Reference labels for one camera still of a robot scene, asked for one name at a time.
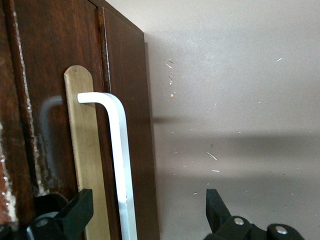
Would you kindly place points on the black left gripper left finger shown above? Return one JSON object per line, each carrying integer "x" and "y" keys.
{"x": 77, "y": 215}

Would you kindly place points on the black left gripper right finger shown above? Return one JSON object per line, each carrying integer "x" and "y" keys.
{"x": 215, "y": 215}

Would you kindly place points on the dark brown wooden cabinet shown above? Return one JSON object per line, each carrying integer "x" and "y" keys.
{"x": 130, "y": 100}

